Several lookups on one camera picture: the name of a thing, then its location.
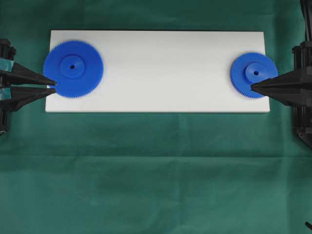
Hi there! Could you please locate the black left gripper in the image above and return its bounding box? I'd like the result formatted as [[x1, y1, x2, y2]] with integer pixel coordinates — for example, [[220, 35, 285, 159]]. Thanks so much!
[[0, 38, 57, 134]]

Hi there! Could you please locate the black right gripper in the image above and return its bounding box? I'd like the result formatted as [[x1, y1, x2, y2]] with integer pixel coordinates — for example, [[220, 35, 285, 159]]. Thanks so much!
[[251, 41, 312, 127]]

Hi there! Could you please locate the small blue gear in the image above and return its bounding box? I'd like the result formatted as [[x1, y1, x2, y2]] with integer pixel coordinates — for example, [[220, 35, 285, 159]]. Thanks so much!
[[230, 52, 279, 98]]

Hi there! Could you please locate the large blue gear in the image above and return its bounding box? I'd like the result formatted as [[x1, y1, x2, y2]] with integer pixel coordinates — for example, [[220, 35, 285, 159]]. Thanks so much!
[[43, 40, 104, 98]]

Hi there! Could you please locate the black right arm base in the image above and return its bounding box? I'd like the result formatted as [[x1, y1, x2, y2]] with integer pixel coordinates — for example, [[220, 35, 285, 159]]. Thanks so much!
[[294, 127, 312, 148]]

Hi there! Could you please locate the green table cloth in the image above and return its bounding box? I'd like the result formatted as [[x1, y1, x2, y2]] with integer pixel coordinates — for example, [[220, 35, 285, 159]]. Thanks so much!
[[0, 0, 312, 234]]

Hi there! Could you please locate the white rectangular board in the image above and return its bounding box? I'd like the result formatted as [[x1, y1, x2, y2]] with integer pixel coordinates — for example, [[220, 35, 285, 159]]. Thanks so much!
[[45, 30, 270, 113]]

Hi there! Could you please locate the black cables top right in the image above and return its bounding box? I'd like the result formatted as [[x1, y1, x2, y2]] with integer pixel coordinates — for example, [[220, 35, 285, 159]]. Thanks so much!
[[299, 0, 312, 42]]

